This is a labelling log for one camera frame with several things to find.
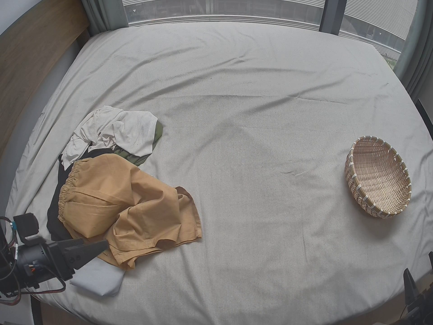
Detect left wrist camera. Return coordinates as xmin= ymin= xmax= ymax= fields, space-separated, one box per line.
xmin=13 ymin=213 xmax=44 ymax=246

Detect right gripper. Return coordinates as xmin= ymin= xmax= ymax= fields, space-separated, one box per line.
xmin=403 ymin=251 xmax=433 ymax=325

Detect bed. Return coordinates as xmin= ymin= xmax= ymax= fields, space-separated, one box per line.
xmin=0 ymin=0 xmax=433 ymax=325

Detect grey-green curtain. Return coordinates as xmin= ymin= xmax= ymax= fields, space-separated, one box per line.
xmin=62 ymin=0 xmax=131 ymax=35
xmin=394 ymin=0 xmax=433 ymax=97

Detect black garment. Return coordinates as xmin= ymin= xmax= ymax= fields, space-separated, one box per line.
xmin=47 ymin=149 xmax=114 ymax=241

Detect round woven basket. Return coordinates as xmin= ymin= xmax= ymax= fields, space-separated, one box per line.
xmin=344 ymin=136 xmax=412 ymax=218

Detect pale blue garment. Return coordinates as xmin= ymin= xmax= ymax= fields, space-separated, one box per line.
xmin=69 ymin=258 xmax=125 ymax=297

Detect white garment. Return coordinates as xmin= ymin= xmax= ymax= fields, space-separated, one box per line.
xmin=62 ymin=105 xmax=158 ymax=169

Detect green garment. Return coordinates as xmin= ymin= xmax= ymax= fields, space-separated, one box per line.
xmin=112 ymin=121 xmax=164 ymax=168

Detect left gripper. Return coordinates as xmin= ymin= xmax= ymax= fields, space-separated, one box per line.
xmin=15 ymin=238 xmax=109 ymax=281

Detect tan shorts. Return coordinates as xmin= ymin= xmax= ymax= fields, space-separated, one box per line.
xmin=58 ymin=153 xmax=203 ymax=270

